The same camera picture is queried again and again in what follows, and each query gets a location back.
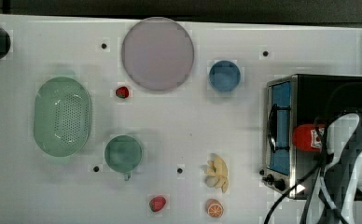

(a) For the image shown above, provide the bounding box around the round purple plate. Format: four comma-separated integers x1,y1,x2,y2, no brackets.
121,17,194,91

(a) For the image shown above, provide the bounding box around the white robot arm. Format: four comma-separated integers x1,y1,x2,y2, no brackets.
302,113,362,224

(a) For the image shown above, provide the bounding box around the toy strawberry near plate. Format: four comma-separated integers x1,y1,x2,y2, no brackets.
115,86,130,99

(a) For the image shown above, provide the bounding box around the silver black toaster oven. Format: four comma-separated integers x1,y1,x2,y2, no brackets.
260,74,362,200

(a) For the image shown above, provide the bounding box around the toy strawberry front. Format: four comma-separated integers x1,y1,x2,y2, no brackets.
149,196,167,213

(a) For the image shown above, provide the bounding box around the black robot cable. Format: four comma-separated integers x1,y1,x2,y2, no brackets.
262,81,362,224

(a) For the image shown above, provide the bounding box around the toy orange slice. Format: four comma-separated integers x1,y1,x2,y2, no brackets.
206,199,224,218

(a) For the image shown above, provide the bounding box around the blue cup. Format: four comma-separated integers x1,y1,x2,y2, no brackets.
209,61,241,92

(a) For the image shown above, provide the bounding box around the red plush ketchup bottle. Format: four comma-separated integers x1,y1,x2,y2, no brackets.
292,124,325,151

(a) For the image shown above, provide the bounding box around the green colander basket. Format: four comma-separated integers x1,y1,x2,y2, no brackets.
34,77,92,157

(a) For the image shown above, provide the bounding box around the toy peeled banana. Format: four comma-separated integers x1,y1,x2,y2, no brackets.
204,156,229,193

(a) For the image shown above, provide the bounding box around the green mug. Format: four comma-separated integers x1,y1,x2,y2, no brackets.
104,135,143,181

